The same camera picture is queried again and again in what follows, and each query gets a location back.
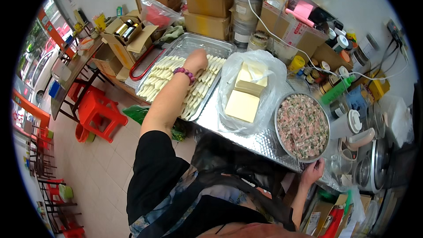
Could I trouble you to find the closed yellow cardboard box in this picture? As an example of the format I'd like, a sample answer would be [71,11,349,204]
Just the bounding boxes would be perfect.
[183,9,231,41]

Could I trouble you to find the pink plastic tool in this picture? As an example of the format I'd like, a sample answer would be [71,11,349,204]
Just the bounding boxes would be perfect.
[285,0,315,28]

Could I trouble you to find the white cable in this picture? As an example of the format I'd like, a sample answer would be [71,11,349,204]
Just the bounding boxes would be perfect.
[246,0,411,80]

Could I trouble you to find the yellow capped jar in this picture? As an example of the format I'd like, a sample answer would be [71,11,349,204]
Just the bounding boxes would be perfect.
[288,55,306,73]

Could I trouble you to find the rows of rolled white dumplings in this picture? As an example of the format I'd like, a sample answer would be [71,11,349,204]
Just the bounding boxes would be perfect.
[137,54,227,121]

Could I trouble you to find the person's body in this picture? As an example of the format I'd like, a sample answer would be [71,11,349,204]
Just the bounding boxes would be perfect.
[126,130,318,238]

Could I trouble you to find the open cardboard box with bottles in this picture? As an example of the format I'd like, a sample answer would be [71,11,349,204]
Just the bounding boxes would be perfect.
[100,15,159,70]

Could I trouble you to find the white capped plastic bottle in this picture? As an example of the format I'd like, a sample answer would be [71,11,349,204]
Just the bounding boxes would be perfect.
[330,109,363,139]

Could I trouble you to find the person's right hand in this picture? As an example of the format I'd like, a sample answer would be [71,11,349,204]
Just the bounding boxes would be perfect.
[299,158,325,190]

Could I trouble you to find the tilted stack of dumpling wrappers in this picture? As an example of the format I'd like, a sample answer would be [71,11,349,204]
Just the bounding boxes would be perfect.
[236,61,269,87]

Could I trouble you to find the purple bead bracelet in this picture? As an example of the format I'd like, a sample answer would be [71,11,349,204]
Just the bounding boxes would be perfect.
[173,67,196,85]

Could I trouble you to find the green plastic bottle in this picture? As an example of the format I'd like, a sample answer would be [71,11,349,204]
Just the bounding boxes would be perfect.
[319,75,356,105]

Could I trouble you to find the glass jar with lid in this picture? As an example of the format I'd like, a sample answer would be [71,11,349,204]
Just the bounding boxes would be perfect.
[247,31,269,52]

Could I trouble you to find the person's left hand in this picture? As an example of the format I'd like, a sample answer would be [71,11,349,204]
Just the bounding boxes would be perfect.
[183,49,209,75]

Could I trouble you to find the white car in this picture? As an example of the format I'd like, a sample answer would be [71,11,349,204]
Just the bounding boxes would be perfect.
[20,48,61,107]

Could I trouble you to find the blue tin can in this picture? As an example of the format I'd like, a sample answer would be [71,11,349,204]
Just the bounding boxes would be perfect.
[345,84,371,118]

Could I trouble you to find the brown wooden table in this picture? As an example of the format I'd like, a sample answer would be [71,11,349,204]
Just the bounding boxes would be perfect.
[51,36,104,122]

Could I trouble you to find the yellow carton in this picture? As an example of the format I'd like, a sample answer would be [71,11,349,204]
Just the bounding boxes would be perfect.
[368,71,391,102]

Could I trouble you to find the small empty cardboard box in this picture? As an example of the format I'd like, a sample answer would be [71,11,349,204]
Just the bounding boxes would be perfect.
[91,44,123,77]

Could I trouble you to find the cardboard box with red print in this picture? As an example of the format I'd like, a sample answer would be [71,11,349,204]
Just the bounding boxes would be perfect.
[256,1,330,64]

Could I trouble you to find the green cloth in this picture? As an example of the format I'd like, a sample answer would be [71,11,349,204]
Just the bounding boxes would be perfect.
[160,25,185,43]

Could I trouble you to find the row of dark chairs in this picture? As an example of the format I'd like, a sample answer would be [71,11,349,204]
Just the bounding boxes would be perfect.
[28,125,85,238]

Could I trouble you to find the large metal tray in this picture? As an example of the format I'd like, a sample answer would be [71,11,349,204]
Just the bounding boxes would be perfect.
[135,32,237,122]

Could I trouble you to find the stainless steel cooker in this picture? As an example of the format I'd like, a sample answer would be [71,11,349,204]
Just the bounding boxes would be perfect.
[352,137,393,194]

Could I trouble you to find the plastic bag with red contents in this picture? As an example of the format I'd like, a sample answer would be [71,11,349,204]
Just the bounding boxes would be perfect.
[138,0,184,31]

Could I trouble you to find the white power strip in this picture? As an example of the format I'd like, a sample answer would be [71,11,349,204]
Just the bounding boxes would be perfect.
[387,19,409,62]

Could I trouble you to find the group of seasoning jars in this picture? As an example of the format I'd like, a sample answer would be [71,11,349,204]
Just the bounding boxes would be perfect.
[303,28,371,88]

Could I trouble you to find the green plastic bag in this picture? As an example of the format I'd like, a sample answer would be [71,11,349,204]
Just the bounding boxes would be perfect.
[122,104,186,142]

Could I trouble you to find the red plastic stool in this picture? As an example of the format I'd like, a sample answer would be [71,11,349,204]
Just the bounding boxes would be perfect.
[67,79,105,104]
[78,91,129,143]

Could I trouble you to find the large stack of dumpling wrappers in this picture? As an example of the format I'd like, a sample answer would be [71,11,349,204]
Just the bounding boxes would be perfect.
[225,89,261,123]

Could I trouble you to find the clear glass cup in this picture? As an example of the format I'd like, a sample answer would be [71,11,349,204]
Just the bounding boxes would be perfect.
[330,153,353,176]

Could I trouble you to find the cardboard box with red packet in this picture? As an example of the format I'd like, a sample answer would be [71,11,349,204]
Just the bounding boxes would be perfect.
[303,193,350,238]

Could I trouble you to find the stack of round plastic containers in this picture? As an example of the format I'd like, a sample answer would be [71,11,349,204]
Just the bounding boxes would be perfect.
[231,0,262,49]

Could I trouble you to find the clear plastic bag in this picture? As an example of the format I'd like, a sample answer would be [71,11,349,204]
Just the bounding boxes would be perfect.
[216,50,288,136]

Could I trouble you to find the metal bowl of meat filling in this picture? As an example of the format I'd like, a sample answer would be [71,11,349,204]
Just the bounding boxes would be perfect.
[274,92,331,164]

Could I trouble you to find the red bent metal handle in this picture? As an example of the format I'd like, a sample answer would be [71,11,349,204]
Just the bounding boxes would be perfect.
[129,44,166,81]

